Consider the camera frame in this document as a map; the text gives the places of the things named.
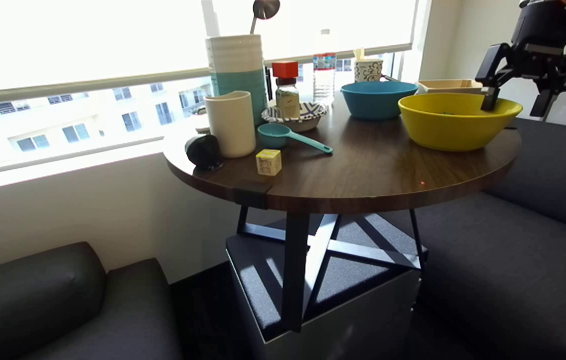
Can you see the blue plastic bowl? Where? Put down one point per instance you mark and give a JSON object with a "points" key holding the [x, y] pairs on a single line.
{"points": [[374, 102]]}

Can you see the black round object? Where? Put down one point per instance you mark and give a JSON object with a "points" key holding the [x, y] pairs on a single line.
{"points": [[203, 150]]}

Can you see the patterned paper cup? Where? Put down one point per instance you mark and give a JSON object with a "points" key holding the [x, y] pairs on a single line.
{"points": [[366, 71]]}

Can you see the yellow cube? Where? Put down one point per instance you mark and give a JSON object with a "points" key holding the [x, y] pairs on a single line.
{"points": [[268, 162]]}

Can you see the white and teal canister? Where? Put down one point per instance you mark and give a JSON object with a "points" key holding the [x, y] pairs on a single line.
{"points": [[235, 66]]}

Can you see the metal ladle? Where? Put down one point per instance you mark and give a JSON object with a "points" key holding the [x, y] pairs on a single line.
{"points": [[265, 8]]}

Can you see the dark grey sofa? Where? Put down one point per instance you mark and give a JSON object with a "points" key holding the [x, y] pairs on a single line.
{"points": [[529, 267]]}

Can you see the glass jar with red lid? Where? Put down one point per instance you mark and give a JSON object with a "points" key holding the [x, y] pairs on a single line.
{"points": [[287, 91]]}

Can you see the patterned shallow dish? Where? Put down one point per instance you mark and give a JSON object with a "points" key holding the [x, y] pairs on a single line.
{"points": [[309, 116]]}

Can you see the yellow plastic bowl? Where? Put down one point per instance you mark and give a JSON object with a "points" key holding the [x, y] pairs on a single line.
{"points": [[454, 126]]}

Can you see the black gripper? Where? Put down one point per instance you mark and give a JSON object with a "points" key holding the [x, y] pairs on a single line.
{"points": [[549, 30]]}

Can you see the black metal table frame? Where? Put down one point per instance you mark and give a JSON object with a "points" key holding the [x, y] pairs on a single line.
{"points": [[295, 267]]}

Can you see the teal measuring scoop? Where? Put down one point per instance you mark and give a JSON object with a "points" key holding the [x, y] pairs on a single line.
{"points": [[274, 135]]}

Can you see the white roller blind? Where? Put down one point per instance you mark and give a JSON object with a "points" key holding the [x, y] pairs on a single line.
{"points": [[349, 26], [74, 41]]}

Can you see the clear plastic bottle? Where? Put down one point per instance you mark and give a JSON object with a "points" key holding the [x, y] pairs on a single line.
{"points": [[325, 76]]}

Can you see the light wooden box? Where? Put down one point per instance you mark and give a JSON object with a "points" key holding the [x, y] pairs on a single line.
{"points": [[453, 85]]}

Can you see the cream cylindrical cup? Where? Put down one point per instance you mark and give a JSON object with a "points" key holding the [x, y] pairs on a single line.
{"points": [[232, 126]]}

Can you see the black leather armchair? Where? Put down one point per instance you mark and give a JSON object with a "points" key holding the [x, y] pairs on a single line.
{"points": [[48, 307]]}

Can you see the grey ottoman box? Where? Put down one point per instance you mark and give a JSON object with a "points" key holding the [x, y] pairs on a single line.
{"points": [[354, 326]]}

